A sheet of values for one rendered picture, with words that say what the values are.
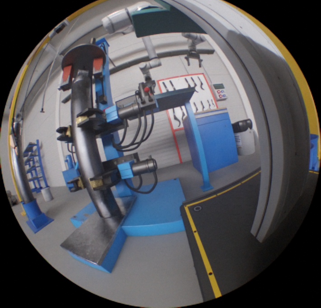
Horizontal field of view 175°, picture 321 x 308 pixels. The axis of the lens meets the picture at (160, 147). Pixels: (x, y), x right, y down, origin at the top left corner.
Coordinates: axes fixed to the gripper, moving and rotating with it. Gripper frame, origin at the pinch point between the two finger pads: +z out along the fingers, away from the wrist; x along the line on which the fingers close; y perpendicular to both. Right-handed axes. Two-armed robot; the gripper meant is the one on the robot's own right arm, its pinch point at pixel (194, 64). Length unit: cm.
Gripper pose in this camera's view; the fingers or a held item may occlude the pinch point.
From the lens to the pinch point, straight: 119.5
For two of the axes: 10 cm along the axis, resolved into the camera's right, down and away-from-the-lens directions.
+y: 2.0, 4.0, -9.0
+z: 0.8, 9.1, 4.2
